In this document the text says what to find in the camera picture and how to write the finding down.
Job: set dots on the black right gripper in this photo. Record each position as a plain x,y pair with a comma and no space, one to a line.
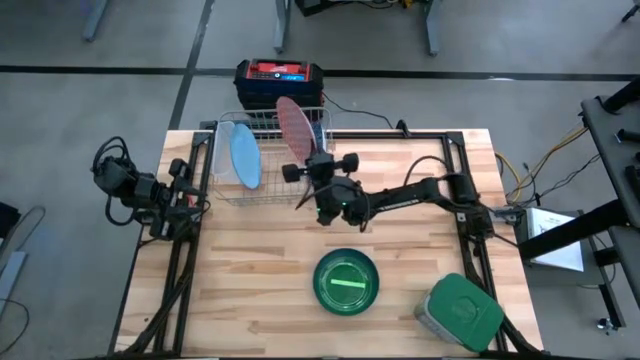
320,170

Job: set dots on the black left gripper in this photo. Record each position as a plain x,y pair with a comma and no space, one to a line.
177,197

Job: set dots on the red patterned plate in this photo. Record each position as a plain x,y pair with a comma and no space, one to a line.
295,130

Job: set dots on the light blue patterned plate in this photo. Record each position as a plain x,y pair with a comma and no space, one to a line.
246,157

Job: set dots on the green glossy shallow bowl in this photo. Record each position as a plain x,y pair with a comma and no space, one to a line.
325,300

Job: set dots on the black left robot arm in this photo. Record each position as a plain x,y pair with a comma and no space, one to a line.
125,180

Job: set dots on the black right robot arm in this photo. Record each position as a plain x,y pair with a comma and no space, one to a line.
400,197

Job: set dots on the red black power station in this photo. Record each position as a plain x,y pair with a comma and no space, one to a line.
277,87

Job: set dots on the bright green tape strip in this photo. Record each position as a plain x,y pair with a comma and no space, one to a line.
347,283

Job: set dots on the black equipment under desk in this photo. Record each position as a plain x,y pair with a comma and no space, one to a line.
320,5

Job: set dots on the blue grey desk leg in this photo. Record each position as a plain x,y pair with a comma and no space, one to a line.
95,20

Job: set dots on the green lidded container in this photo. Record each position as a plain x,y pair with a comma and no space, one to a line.
465,310

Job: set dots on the white paper sheet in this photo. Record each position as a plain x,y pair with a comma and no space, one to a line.
550,225

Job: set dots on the black diagonal support bar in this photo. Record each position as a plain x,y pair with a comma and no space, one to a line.
575,230

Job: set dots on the grey side table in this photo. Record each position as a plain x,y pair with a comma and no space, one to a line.
607,150

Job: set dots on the small metal caster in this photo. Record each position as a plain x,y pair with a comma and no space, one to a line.
605,324

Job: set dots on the black furniture leg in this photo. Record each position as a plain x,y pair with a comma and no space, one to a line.
632,10

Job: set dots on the silver mounting bracket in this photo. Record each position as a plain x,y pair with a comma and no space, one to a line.
462,217

